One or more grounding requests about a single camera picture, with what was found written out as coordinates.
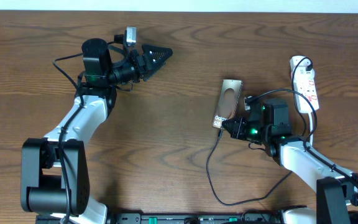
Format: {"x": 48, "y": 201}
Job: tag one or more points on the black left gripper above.
{"x": 140, "y": 61}

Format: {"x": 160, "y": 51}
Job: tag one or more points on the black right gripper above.
{"x": 238, "y": 132}

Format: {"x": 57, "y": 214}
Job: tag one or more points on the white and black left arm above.
{"x": 55, "y": 181}

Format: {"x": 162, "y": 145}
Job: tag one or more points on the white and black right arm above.
{"x": 336, "y": 187}

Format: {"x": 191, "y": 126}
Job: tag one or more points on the white USB charger plug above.
{"x": 303, "y": 73}

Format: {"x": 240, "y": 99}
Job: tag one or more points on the white power strip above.
{"x": 305, "y": 87}

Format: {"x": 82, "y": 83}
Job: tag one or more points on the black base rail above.
{"x": 197, "y": 218}

